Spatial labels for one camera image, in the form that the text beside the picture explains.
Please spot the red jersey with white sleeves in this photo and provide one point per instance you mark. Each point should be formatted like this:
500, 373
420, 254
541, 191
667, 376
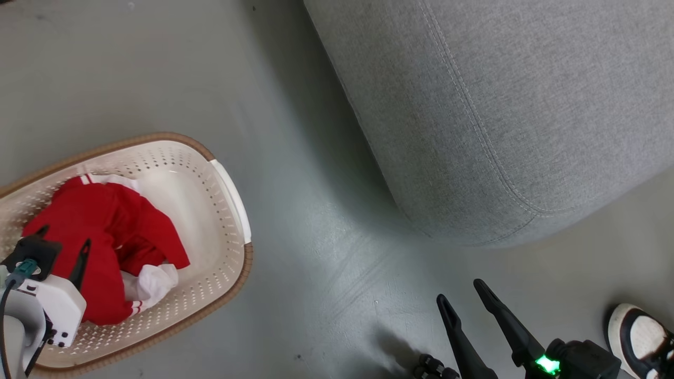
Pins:
89, 226

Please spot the grey fabric sofa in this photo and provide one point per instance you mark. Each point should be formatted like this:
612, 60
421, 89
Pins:
500, 105

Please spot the cream perforated laundry basket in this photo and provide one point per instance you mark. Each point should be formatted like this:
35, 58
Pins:
210, 221

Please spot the teal left camera connector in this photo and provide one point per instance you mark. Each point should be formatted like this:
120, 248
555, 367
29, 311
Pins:
23, 271

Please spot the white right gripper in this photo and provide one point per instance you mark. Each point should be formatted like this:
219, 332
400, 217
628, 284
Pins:
545, 368

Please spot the white and black sneaker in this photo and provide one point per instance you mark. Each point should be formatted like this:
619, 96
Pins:
640, 337

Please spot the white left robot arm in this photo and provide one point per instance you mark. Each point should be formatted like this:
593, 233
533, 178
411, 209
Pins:
23, 337

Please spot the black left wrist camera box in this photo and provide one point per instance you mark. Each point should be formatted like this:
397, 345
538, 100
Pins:
34, 252

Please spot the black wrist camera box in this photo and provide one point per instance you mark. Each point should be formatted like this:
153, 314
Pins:
34, 252
587, 360

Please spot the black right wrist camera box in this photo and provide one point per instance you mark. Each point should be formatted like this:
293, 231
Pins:
587, 360

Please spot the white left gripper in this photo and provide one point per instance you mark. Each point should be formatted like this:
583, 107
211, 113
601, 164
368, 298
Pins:
60, 305

